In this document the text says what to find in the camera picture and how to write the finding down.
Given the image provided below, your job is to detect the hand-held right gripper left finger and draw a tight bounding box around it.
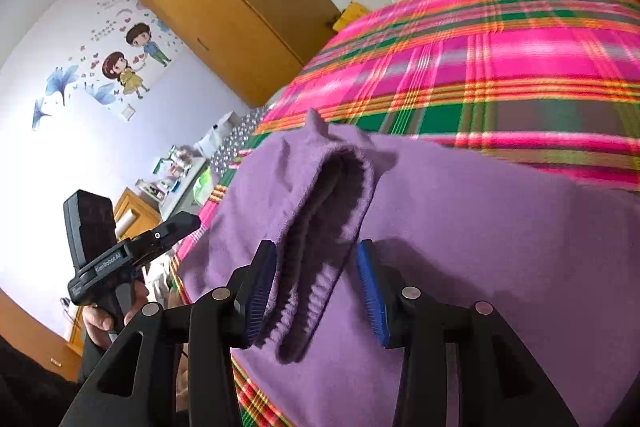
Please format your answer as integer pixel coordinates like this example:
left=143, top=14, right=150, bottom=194
left=60, top=241, right=278, bottom=427

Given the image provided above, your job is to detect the person's left forearm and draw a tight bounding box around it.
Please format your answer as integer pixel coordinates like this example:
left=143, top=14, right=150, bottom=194
left=0, top=327, right=108, bottom=427

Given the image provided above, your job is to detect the wooden wardrobe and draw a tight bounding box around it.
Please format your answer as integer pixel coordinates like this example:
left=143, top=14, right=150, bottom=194
left=116, top=0, right=343, bottom=108

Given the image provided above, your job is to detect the person's left hand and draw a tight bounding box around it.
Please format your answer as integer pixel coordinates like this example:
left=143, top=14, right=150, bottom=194
left=82, top=282, right=150, bottom=335

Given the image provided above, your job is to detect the purple fleece garment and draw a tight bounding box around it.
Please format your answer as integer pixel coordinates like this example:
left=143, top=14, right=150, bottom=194
left=177, top=109, right=640, bottom=427

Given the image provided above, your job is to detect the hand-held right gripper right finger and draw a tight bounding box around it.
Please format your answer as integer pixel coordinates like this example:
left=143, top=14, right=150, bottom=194
left=357, top=241, right=578, bottom=427

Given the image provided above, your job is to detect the cartoon wall poster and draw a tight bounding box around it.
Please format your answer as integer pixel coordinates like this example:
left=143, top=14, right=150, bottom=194
left=30, top=0, right=176, bottom=130

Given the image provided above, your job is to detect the yellow bag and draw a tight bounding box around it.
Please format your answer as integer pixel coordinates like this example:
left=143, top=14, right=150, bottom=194
left=332, top=2, right=373, bottom=32

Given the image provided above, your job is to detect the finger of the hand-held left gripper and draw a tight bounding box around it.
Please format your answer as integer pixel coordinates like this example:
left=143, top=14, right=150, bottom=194
left=132, top=213, right=202, bottom=265

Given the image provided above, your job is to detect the green white packaging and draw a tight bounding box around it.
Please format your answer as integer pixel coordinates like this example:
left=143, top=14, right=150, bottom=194
left=192, top=167, right=216, bottom=208

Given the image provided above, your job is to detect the pink green plaid blanket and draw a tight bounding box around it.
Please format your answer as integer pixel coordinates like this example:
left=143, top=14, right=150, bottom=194
left=170, top=0, right=640, bottom=427

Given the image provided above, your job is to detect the folded floral cloth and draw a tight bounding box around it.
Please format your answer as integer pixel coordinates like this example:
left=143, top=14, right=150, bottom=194
left=210, top=107, right=273, bottom=172

